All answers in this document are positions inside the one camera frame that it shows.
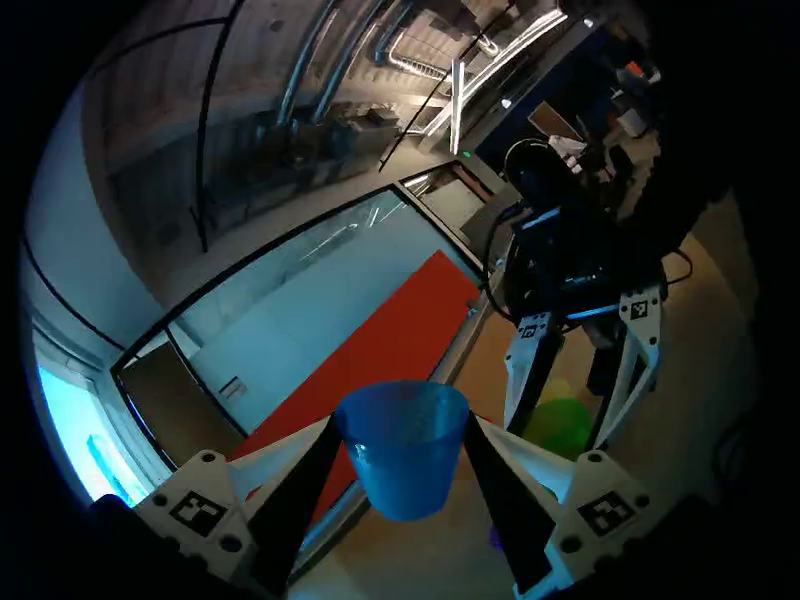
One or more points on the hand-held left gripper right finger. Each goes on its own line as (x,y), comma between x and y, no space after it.
(584,487)

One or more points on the blue plastic cup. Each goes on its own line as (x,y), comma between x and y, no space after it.
(403,450)

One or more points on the yellow plastic cup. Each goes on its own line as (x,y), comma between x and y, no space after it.
(558,389)

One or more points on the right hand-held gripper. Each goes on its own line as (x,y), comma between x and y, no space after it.
(562,250)

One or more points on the purple plastic cup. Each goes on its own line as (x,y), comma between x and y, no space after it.
(495,537)

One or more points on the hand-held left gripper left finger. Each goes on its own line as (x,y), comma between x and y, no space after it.
(206,484)

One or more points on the red desk screen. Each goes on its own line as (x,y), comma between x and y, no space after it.
(400,337)

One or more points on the green plastic cup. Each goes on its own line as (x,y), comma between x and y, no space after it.
(559,428)

